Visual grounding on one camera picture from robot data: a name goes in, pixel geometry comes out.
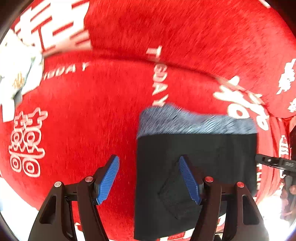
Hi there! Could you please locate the white floral garment pile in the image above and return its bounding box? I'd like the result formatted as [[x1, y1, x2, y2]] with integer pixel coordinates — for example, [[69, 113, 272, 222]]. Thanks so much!
[[1, 30, 44, 122]]

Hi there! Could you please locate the person's right hand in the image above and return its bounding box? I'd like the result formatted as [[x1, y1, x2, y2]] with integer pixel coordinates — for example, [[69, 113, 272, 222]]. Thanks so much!
[[280, 184, 295, 225]]

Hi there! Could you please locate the black pants blue patterned trim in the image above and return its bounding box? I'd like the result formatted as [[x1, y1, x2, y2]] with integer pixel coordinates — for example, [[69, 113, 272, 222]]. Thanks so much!
[[134, 105, 257, 240]]

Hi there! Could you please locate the red wedding blanket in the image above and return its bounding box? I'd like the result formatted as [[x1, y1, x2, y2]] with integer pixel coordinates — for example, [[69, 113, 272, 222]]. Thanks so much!
[[1, 51, 295, 240]]

